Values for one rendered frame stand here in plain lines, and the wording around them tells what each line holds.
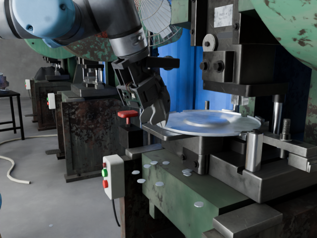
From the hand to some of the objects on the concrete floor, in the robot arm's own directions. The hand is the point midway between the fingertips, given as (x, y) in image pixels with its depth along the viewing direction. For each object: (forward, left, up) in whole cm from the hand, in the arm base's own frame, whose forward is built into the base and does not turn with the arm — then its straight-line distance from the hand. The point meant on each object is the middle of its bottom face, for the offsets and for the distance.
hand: (163, 121), depth 71 cm
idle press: (+64, +172, -80) cm, 200 cm away
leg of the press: (+41, +26, -80) cm, 94 cm away
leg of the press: (+40, -27, -80) cm, 94 cm away
